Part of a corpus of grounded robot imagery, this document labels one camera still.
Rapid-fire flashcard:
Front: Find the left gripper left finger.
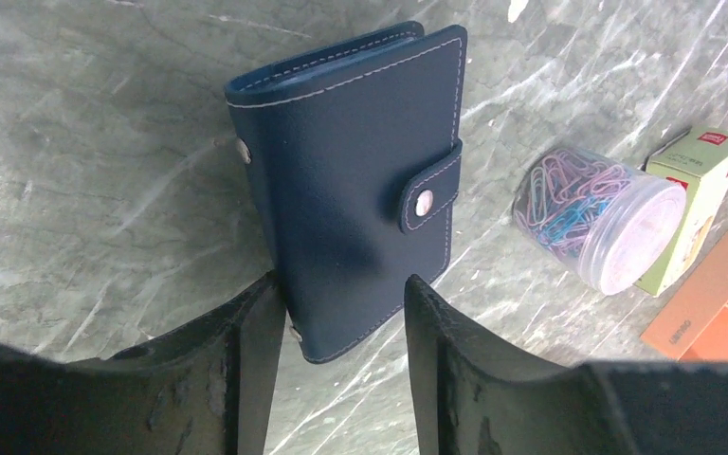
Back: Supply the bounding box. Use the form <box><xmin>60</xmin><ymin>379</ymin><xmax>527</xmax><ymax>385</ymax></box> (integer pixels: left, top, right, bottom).
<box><xmin>0</xmin><ymin>273</ymin><xmax>285</xmax><ymax>454</ymax></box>

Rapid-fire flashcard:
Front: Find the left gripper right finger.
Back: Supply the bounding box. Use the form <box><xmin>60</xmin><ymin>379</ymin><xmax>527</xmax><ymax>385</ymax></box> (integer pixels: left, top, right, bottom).
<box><xmin>404</xmin><ymin>275</ymin><xmax>728</xmax><ymax>454</ymax></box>

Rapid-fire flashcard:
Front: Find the blue leather card holder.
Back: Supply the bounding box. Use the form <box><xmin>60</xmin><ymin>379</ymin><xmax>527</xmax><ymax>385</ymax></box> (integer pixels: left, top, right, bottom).
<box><xmin>224</xmin><ymin>21</ymin><xmax>467</xmax><ymax>364</ymax></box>

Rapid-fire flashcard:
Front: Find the small clear plastic cup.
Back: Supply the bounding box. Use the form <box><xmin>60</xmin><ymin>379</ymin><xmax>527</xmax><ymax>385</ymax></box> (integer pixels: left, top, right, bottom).
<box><xmin>512</xmin><ymin>147</ymin><xmax>686</xmax><ymax>296</ymax></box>

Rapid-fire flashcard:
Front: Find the orange mesh file organizer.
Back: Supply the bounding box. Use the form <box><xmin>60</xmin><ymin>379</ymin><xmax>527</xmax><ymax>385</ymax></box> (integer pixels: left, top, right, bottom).
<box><xmin>641</xmin><ymin>230</ymin><xmax>728</xmax><ymax>361</ymax></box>

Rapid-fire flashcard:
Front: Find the small green white box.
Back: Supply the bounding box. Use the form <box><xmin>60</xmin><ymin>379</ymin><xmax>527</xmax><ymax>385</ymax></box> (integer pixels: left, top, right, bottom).
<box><xmin>635</xmin><ymin>125</ymin><xmax>728</xmax><ymax>297</ymax></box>

